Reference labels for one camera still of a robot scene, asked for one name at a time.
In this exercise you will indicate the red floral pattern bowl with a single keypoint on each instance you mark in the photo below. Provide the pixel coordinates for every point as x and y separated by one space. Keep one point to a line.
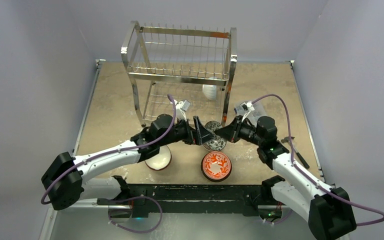
216 166

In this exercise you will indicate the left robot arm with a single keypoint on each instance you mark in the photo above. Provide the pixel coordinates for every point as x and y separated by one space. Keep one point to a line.
64 180

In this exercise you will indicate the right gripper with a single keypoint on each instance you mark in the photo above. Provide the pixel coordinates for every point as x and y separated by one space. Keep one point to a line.
237 127

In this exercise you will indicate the clear plastic screw box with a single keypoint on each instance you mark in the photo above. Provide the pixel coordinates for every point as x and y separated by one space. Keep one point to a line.
254 116

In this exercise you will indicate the grey leaf pattern bowl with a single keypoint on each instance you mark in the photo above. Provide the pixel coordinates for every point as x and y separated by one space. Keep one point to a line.
218 143

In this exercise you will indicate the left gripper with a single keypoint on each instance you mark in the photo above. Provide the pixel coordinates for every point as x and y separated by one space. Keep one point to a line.
202 135

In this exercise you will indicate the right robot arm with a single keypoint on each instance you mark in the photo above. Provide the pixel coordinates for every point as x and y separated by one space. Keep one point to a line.
318 203

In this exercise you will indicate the white red-rimmed bowl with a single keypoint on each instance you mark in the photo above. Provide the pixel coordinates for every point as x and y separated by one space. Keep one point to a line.
161 160

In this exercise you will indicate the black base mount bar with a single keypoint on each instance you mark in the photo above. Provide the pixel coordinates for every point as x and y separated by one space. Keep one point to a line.
247 200

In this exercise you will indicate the steel two-tier dish rack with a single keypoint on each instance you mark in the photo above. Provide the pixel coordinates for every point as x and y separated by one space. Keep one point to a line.
161 60

